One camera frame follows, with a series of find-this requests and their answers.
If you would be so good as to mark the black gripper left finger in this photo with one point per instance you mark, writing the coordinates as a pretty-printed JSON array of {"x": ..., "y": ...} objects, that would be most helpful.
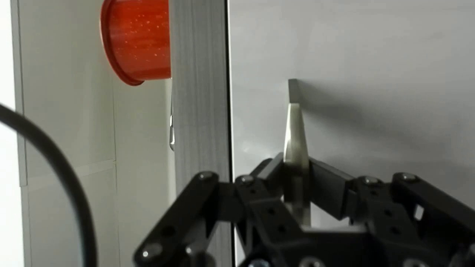
[{"x": 252, "y": 204}]

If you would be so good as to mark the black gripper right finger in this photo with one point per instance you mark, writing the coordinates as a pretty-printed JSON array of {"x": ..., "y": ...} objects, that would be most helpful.
[{"x": 410, "y": 222}]

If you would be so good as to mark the white drawer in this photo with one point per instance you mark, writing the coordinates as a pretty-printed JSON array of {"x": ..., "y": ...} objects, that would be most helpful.
[{"x": 384, "y": 86}]

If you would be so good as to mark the red canister with lid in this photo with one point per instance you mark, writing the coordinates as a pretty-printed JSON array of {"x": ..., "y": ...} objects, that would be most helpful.
[{"x": 135, "y": 40}]

